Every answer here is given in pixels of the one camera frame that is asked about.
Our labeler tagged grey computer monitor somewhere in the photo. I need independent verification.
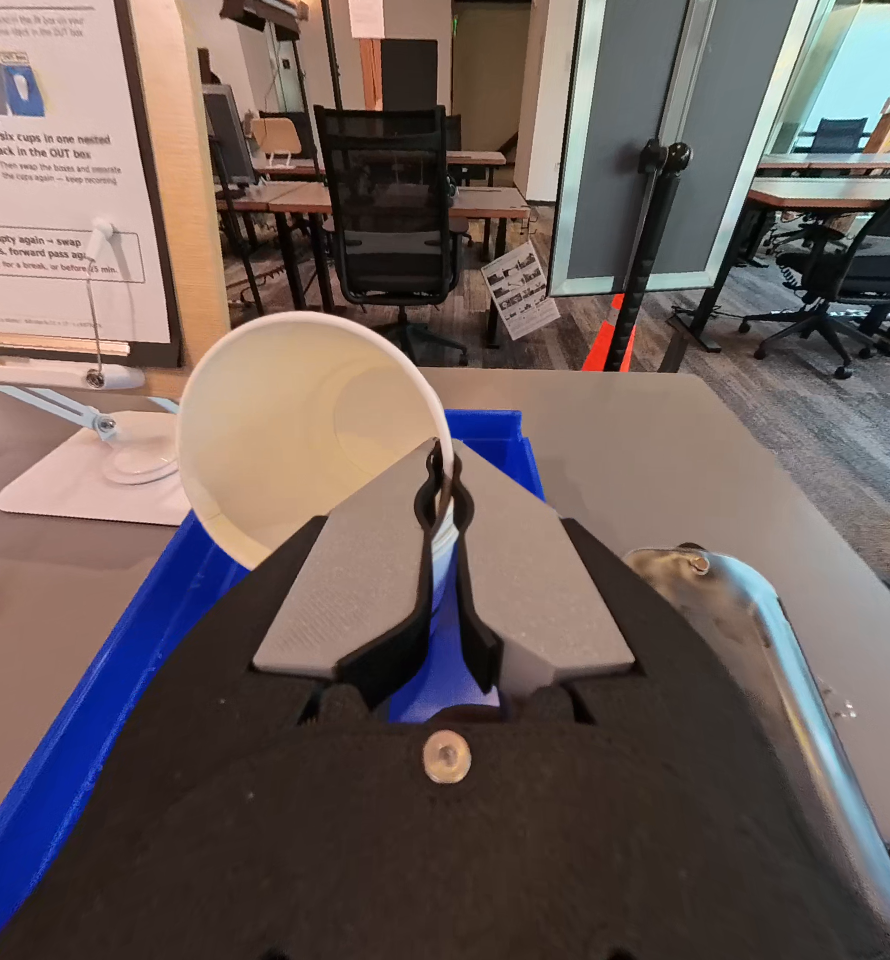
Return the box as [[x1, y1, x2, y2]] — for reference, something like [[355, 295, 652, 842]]
[[203, 82, 259, 189]]

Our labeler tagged nested cup stack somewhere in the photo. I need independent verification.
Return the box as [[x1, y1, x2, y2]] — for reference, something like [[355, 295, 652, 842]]
[[430, 540, 461, 625]]

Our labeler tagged blue plastic bin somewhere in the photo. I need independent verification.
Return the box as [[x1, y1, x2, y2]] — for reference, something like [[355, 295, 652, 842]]
[[0, 408, 547, 960]]

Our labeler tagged grey divider panel silver frame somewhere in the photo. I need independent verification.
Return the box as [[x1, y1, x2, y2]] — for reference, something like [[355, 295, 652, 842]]
[[546, 0, 840, 299]]

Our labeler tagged black mesh office chair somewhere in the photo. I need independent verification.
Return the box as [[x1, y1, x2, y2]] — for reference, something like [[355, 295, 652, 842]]
[[313, 105, 470, 366]]

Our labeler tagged orange traffic cone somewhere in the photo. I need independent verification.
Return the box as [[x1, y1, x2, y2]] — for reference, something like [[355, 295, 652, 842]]
[[581, 294, 637, 372]]

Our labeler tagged wooden desk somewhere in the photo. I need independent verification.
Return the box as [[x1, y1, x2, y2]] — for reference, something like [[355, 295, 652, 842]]
[[745, 150, 890, 354]]

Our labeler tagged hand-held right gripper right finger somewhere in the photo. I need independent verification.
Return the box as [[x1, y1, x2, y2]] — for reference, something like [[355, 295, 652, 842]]
[[448, 442, 637, 699]]

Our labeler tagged black tripod pole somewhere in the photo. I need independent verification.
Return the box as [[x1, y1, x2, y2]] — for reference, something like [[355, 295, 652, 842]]
[[602, 138, 694, 374]]

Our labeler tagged white floor sign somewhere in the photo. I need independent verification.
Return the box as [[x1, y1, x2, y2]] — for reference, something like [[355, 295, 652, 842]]
[[481, 241, 561, 340]]

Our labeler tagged beige wooden chair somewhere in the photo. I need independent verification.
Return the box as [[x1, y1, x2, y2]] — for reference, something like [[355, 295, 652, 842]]
[[248, 116, 301, 170]]

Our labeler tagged wooden document stand white base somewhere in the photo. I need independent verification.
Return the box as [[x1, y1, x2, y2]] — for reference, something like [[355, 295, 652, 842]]
[[0, 0, 230, 526]]

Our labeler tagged black floor lamp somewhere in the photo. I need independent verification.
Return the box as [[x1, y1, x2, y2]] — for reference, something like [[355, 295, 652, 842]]
[[319, 0, 345, 114]]

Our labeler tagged metal desk clamp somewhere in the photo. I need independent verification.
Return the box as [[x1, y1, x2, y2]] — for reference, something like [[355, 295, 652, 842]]
[[623, 543, 890, 960]]

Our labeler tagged printed instruction sheet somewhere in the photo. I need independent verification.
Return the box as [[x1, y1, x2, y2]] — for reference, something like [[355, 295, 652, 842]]
[[0, 0, 172, 346]]

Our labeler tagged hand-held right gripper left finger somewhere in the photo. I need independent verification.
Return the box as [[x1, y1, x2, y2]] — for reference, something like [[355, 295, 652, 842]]
[[252, 438, 446, 710]]

